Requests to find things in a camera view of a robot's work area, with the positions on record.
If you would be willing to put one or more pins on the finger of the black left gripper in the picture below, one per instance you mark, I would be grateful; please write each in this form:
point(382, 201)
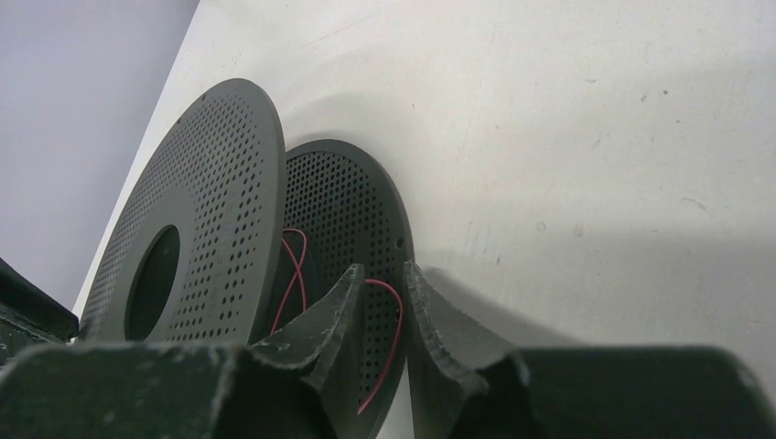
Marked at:
point(29, 316)

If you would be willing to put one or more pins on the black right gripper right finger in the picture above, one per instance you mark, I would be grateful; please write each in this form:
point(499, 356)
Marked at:
point(468, 382)

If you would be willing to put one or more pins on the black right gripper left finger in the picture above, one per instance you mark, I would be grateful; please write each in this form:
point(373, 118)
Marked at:
point(300, 382)

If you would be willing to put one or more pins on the dark grey perforated spool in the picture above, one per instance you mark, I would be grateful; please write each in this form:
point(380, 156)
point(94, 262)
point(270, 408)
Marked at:
point(228, 236)

